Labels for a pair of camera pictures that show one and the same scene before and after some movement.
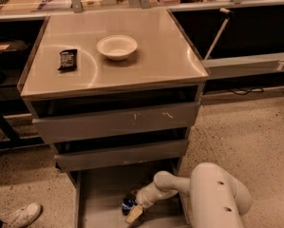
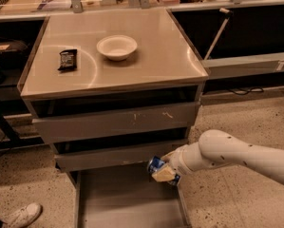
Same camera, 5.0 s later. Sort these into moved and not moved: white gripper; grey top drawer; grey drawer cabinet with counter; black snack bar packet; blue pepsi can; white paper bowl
Moved: white gripper; blue pepsi can
Not moved: grey top drawer; white paper bowl; grey drawer cabinet with counter; black snack bar packet
